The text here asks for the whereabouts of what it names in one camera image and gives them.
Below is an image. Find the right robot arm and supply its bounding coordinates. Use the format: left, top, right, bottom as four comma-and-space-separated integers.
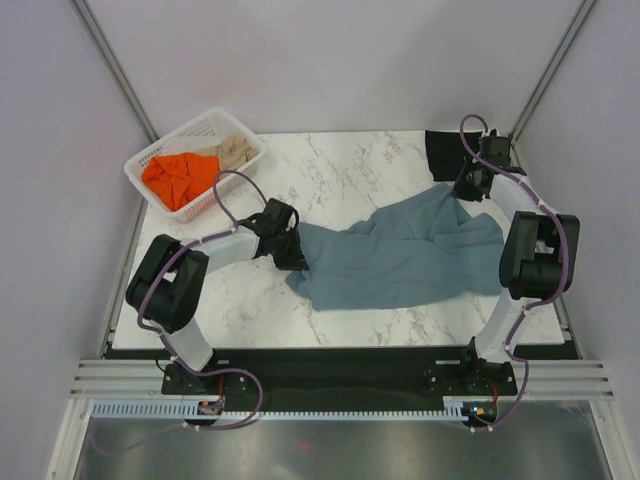
453, 130, 580, 394

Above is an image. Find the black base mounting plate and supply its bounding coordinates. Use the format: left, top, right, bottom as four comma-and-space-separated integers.
161, 347, 518, 413

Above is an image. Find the orange t shirt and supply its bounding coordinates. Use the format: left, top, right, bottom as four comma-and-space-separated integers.
141, 152, 217, 212

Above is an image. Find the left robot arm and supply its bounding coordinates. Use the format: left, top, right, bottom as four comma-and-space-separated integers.
125, 198, 308, 393

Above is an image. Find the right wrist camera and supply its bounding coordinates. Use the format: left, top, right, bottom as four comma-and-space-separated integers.
478, 129, 513, 173

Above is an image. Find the aluminium frame post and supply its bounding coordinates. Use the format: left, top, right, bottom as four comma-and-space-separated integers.
510, 0, 599, 143
69, 0, 159, 143

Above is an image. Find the left aluminium frame post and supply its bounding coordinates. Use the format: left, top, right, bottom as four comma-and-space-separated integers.
69, 0, 159, 143

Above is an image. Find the beige t shirt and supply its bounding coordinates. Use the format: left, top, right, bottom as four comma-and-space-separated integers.
189, 134, 259, 180

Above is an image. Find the white slotted cable duct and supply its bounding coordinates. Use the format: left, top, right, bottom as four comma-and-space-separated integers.
92, 397, 501, 420

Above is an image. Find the blue t shirt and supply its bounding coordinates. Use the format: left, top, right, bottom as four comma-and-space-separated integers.
286, 184, 504, 311

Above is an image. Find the right aluminium frame post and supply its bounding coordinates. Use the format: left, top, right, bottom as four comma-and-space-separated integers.
510, 0, 599, 143

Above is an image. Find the folded black t shirt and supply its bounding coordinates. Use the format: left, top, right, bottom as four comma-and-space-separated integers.
425, 130, 470, 182

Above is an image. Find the white plastic laundry basket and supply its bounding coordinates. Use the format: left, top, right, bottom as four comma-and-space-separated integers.
124, 109, 266, 223

